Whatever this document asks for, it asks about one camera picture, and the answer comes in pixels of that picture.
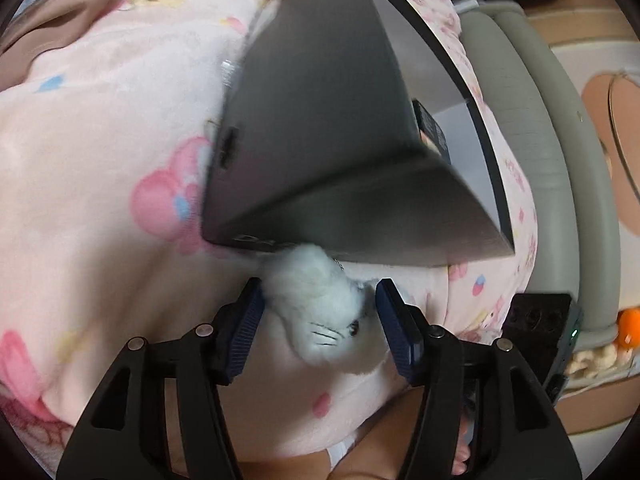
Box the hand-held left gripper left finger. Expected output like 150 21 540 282
56 276 266 480

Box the orange toy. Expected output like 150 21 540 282
616 309 640 348

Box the brown cloth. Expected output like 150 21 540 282
0 0 128 88

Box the orange black card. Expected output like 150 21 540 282
412 100 453 166

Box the round pink mat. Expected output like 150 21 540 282
582 72 640 236

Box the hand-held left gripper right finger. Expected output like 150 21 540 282
375 278 583 480

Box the grey padded bed frame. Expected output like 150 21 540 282
460 0 631 343

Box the cream fluffy cloth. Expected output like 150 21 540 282
567 346 632 387

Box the black box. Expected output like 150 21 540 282
200 0 516 268

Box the pink printed blanket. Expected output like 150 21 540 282
0 0 538 461

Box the white plush toy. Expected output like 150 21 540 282
260 244 388 376

